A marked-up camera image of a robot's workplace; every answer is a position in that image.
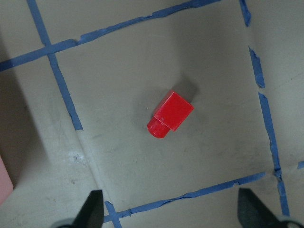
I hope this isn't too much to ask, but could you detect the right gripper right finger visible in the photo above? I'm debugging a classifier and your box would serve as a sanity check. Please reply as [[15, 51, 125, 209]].
[[237, 188, 285, 228]]

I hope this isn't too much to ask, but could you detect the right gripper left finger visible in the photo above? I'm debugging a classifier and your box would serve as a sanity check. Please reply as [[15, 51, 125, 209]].
[[72, 190, 104, 228]]

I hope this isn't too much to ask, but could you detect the red toy block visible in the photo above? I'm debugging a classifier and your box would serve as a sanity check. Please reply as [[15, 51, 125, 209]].
[[147, 90, 194, 138]]

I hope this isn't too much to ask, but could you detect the pink plastic box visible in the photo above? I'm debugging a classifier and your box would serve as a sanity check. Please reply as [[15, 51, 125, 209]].
[[0, 158, 14, 204]]

